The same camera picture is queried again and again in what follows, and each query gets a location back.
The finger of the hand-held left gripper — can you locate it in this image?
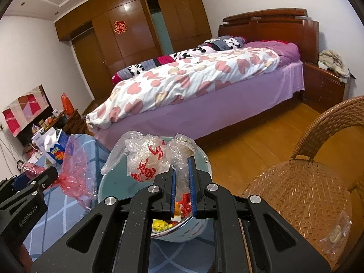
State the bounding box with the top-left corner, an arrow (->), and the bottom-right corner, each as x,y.
27,166 -> 59,190
0,174 -> 33,199

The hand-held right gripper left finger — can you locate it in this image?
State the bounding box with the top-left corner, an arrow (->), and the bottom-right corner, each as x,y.
30,168 -> 177,273

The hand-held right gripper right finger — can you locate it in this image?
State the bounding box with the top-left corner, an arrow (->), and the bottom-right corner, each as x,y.
187,156 -> 332,273

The red foil wrapper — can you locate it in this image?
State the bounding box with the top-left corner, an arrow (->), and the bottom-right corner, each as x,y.
180,193 -> 194,217

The red translucent plastic bag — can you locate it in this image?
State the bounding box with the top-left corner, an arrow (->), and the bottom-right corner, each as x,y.
58,134 -> 99,210

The clear plastic bag red print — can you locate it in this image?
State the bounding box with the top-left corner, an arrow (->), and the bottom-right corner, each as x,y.
101,131 -> 197,194

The light blue bin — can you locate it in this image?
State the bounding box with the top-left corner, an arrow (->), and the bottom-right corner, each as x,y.
98,136 -> 213,243

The person's left forearm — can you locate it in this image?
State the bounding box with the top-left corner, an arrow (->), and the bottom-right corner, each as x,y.
17,233 -> 35,265

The pink plastic bag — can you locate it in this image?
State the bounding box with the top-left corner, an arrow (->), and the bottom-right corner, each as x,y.
21,162 -> 48,177

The blue white carton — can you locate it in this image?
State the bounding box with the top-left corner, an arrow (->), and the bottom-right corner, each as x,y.
32,127 -> 68,164

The yellow snack wrapper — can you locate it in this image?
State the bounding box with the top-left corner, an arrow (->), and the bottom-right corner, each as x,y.
153,219 -> 174,233

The blue checked tablecloth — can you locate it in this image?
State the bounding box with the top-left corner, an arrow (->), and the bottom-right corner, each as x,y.
23,134 -> 219,273

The clutter of jars and boxes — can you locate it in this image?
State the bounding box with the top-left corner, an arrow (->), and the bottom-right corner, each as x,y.
31,109 -> 66,134

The wooden cabinet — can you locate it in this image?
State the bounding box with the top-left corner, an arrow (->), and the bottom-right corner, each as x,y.
61,109 -> 86,136

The patchwork cloth covered television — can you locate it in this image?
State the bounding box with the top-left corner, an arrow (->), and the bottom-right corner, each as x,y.
2,85 -> 53,145

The orange bag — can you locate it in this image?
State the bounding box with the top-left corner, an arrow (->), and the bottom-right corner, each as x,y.
61,93 -> 75,117

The white quilt with pink hearts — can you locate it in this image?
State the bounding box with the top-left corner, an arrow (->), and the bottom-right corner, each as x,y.
86,47 -> 281,129

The brown wicker chair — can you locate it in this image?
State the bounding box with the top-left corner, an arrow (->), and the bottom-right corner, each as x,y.
242,95 -> 364,271

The dark wooden door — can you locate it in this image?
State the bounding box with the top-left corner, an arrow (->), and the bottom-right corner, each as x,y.
71,28 -> 112,101

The patchwork patterned blanket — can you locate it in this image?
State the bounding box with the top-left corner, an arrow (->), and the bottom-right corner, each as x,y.
111,35 -> 247,84

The clear plastic packet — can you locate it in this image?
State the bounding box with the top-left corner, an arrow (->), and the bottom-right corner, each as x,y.
320,209 -> 355,255

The wooden nightstand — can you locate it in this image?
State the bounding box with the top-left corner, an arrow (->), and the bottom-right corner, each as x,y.
301,61 -> 349,115

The brown wooden wardrobe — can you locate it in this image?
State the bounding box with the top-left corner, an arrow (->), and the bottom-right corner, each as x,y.
55,0 -> 212,100

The beige clothes pile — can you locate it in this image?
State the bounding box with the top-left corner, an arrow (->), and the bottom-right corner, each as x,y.
318,49 -> 352,78

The wooden bed frame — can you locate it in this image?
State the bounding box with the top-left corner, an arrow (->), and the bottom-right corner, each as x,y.
91,8 -> 319,148

